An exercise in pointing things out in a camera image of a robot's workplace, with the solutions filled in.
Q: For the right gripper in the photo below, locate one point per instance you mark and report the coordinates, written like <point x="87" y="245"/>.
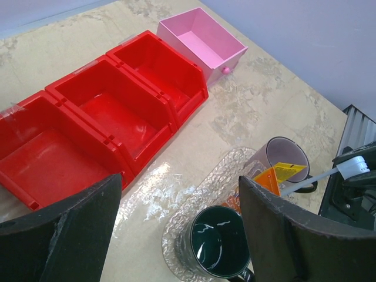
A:
<point x="344" y="200"/>

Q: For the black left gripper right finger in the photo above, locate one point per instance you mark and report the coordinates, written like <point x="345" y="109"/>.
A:
<point x="289" y="243"/>

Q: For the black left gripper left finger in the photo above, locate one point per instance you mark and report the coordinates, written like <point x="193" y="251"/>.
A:
<point x="65" y="241"/>

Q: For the white toothbrush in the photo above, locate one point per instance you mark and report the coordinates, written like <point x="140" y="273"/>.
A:
<point x="352" y="167"/>

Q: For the dark green mug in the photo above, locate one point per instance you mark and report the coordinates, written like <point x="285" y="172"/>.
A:
<point x="213" y="244"/>

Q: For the yellow toothpaste tube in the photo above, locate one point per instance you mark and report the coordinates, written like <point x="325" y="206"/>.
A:
<point x="289" y="172"/>

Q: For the clear textured acrylic holder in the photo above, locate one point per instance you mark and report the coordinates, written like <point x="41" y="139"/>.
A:
<point x="262" y="175"/>

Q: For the grey-purple mug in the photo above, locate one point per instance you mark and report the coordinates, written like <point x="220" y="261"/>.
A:
<point x="282" y="149"/>

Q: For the clear textured oval tray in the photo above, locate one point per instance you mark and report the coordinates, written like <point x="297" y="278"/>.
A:
<point x="219" y="187"/>

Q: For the red left bin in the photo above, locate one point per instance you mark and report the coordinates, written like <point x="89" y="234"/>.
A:
<point x="49" y="154"/>

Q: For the red bin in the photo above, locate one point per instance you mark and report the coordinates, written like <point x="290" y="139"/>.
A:
<point x="49" y="154"/>
<point x="118" y="106"/>
<point x="158" y="66"/>

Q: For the red middle bin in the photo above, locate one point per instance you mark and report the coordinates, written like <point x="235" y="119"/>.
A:
<point x="118" y="106"/>

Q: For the red right bin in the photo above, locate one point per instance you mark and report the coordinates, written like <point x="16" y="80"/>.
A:
<point x="158" y="66"/>

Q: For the pink drawer box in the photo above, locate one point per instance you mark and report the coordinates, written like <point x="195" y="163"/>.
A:
<point x="201" y="39"/>

